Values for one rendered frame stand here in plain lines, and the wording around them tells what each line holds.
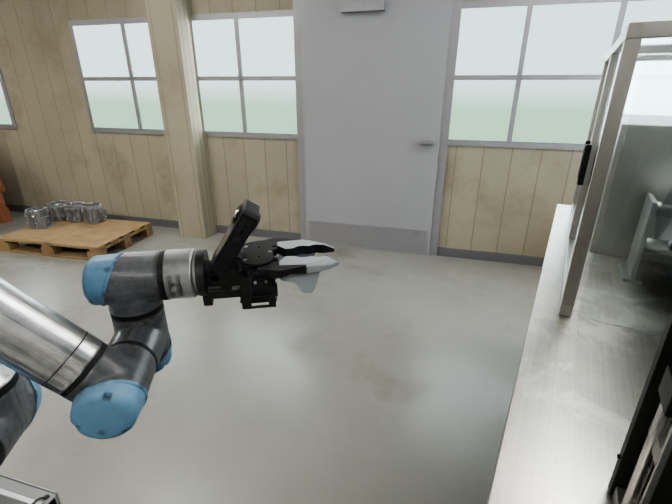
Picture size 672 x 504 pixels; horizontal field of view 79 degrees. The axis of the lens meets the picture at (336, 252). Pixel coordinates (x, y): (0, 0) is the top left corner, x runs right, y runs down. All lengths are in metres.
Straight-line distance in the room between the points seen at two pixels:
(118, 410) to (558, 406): 0.77
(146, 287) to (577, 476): 0.73
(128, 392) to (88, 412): 0.04
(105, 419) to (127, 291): 0.17
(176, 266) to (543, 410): 0.72
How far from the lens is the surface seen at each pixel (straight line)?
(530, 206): 3.82
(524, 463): 0.82
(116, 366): 0.59
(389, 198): 3.75
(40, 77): 5.63
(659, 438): 0.71
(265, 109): 4.01
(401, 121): 3.63
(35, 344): 0.58
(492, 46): 3.63
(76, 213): 5.03
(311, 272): 0.61
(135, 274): 0.64
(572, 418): 0.94
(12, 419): 0.86
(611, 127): 1.14
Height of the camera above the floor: 1.48
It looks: 22 degrees down
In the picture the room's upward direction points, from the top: straight up
